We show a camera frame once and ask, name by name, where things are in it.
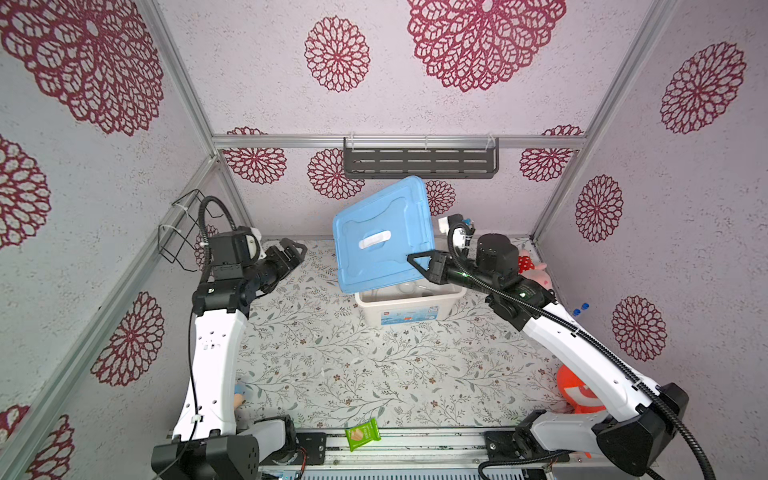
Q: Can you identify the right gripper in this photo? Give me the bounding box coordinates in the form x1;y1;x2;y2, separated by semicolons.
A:
407;252;498;303

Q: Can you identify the white plastic storage bin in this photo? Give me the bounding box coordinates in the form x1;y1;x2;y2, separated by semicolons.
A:
354;279;467;328

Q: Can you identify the blue plastic bin lid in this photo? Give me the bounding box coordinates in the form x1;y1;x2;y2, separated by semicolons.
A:
332;176;435;294

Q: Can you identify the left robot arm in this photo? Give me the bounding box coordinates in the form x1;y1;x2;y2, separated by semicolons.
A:
151;196;307;479

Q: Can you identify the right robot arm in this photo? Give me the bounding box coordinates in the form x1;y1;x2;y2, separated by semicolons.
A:
407;214;716;479

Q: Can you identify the pink pig plush toy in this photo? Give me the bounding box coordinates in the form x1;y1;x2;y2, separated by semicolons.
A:
518;247;554;290

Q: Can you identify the cartoon boy plush doll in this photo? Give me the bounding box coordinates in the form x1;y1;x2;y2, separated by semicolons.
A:
233;383;246;410

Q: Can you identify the green snack packet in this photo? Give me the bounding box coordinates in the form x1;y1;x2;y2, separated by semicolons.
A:
345;418;381;452

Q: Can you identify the red shark plush toy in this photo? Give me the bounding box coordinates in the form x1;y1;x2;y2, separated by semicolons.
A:
556;365;606;414

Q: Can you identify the black wire wall rack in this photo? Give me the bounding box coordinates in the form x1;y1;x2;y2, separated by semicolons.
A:
156;189;205;273

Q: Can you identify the grey wall shelf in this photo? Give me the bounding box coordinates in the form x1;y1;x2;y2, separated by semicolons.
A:
342;138;499;180

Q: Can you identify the aluminium front rail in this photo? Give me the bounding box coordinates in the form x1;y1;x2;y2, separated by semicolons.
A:
257;425;661;472

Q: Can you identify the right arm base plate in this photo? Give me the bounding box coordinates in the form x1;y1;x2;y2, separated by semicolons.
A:
483;429;529;464

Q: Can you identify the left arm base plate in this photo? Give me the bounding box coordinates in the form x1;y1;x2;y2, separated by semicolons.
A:
260;432;328;467

